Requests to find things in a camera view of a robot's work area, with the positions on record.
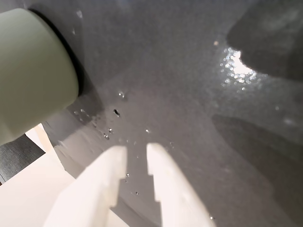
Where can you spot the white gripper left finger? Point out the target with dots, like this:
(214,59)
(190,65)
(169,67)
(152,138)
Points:
(90,189)

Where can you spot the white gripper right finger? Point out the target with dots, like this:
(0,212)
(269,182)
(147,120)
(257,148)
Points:
(172,189)

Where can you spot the dark grey table mat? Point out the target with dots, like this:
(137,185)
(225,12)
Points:
(170,94)

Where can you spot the pale green steel-rimmed mug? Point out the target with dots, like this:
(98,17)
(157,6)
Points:
(30,71)

